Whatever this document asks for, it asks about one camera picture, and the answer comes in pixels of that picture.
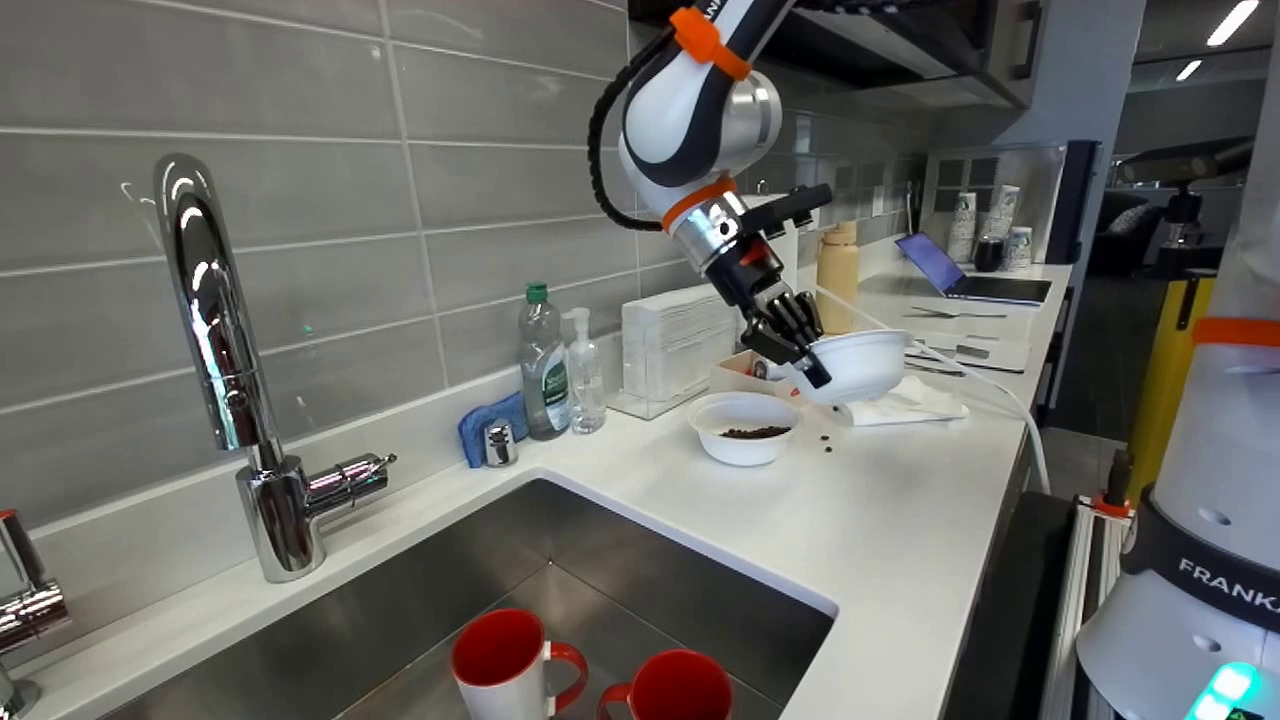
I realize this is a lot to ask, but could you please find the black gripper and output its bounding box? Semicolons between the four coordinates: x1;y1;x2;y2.
699;218;835;392

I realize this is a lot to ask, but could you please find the large white bowl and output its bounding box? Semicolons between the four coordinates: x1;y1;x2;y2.
775;329;912;412

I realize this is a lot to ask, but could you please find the dark coffee beans pile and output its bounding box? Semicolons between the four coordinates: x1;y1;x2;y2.
716;420;795;443

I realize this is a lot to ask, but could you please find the small white bowl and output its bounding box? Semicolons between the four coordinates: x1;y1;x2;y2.
685;388;810;470

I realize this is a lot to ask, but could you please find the tan plastic bottle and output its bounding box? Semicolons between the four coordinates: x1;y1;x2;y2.
811;216;868;334

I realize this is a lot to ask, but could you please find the white paper napkin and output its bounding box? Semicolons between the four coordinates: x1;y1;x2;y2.
835;370;973;430

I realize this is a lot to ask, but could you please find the open laptop blue screen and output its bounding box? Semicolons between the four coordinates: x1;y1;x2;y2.
891;231;1056;309

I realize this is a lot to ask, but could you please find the small clear pump bottle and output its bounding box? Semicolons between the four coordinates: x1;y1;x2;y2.
564;309;612;435

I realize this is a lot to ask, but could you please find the clear bottle green cap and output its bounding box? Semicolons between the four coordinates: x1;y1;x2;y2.
515;279;577;440

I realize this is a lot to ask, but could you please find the small chrome stopper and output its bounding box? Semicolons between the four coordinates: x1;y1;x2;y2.
479;417;520;469

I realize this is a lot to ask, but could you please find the stainless steel sink basin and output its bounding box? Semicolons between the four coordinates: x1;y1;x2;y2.
95;476;842;720

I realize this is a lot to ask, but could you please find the dark blue panel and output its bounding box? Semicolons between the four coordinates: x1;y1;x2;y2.
1040;134;1103;269

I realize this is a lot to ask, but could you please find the dark overhead cabinet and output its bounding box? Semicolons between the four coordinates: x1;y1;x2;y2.
763;0;1054;117

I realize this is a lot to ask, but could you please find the white mug red interior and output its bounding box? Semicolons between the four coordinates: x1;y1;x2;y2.
599;642;736;720
447;603;592;720

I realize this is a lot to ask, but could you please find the chrome kitchen faucet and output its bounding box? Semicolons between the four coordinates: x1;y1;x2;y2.
152;151;400;587

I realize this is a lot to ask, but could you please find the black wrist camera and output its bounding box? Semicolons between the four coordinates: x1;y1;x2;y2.
736;181;842;250

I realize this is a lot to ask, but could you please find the white cable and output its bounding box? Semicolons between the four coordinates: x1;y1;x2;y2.
815;282;1056;496

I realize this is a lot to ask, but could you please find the yellow post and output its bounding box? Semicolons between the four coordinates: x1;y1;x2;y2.
1123;273;1217;502

